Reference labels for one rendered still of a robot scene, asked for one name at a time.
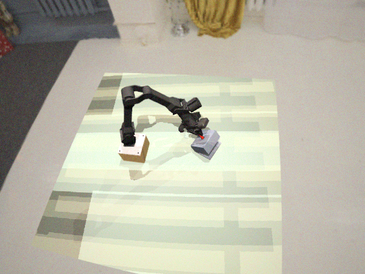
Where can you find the pale grey flat panel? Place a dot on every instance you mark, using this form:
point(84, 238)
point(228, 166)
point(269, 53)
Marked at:
point(208, 145)

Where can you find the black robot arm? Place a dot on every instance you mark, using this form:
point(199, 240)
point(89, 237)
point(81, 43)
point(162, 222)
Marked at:
point(173, 104)

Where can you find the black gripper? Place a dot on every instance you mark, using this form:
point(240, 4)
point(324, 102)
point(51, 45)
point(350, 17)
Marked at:
point(193, 126)

